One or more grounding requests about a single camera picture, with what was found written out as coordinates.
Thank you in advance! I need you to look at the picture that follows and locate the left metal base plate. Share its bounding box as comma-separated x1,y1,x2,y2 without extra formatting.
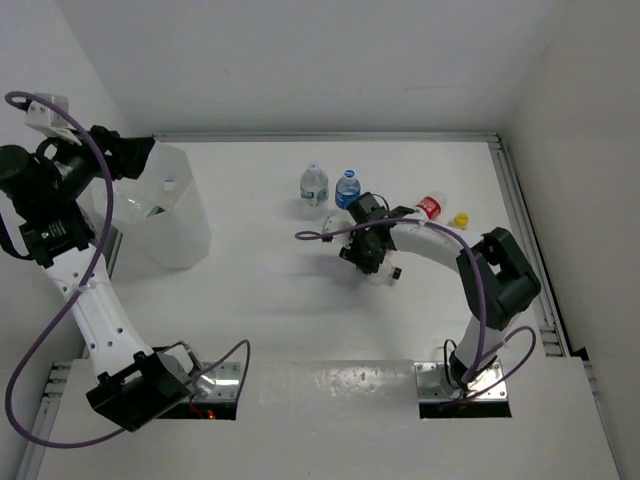
194,362,242,403

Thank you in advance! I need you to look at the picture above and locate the red label clear bottle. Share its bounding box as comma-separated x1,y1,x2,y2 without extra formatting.
415,191,447,221

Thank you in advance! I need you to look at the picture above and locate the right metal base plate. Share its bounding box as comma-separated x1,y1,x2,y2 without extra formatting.
414,361,508,404

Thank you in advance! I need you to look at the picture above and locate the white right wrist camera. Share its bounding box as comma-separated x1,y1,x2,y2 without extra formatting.
321,212,353,244

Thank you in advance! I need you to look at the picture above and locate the green label clear bottle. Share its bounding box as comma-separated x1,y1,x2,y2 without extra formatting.
125,198,165,223

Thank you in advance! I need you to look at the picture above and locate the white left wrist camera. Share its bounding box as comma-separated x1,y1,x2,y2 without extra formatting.
24,93,82,145

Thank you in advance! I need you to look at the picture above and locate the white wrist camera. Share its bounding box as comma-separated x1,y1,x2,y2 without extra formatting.
321,212,353,244
24,93,82,145

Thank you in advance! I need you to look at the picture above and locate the blue label Pocari bottle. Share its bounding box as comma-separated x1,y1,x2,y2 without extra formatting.
335,169,361,210

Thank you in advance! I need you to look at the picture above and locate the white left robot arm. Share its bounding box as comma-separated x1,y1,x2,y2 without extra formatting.
1,126,193,432

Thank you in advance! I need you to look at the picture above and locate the yellow cap small bottle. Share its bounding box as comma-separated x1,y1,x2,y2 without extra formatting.
447,212,469,231

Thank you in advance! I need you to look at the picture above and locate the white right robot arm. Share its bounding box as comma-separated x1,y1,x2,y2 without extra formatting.
340,192,541,391

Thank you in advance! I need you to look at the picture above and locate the translucent white plastic bin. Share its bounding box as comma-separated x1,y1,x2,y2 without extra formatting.
92,141,212,271

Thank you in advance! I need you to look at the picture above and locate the black cap Pepsi bottle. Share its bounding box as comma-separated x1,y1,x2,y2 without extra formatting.
367,260,402,286

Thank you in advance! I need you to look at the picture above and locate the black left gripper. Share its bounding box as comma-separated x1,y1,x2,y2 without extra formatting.
44,126,152,204

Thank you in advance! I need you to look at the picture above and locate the clear bottle white label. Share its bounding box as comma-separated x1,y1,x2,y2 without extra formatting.
299,162,329,219

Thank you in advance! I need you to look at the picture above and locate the metal base plate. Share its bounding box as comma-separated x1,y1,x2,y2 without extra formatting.
194,362,242,403
414,361,508,404

